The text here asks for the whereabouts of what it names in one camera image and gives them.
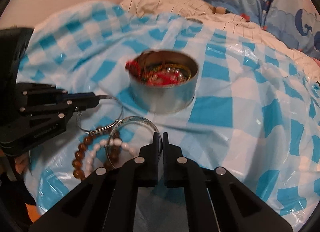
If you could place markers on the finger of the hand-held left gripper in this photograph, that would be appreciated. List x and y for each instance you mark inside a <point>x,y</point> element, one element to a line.
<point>87,102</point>
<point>80,94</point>

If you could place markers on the thin silver bangle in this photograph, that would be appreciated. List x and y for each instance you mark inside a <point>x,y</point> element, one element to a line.
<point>110,97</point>

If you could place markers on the small wooden toy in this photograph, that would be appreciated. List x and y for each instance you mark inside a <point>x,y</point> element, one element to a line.
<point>220,10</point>

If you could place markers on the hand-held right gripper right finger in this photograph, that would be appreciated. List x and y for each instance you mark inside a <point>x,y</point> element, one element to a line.
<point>165,152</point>

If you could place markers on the white quilt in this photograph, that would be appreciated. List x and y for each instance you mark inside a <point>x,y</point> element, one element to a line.
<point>175,4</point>

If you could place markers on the round silver tin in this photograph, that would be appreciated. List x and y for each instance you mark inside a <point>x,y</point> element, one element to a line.
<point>162,97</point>

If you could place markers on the person's left hand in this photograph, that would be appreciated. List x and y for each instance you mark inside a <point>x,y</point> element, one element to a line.
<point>21,167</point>

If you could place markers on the wide silver bangle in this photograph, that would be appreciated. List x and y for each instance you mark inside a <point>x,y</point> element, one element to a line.
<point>135,118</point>

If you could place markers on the blue checkered plastic sheet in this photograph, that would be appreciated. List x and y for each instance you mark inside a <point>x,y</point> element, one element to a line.
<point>237,112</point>

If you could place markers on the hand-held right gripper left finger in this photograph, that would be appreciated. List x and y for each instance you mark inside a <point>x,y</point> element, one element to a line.
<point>156,152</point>

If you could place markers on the pile of mixed jewelry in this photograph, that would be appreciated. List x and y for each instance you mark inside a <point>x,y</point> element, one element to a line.
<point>165,76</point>

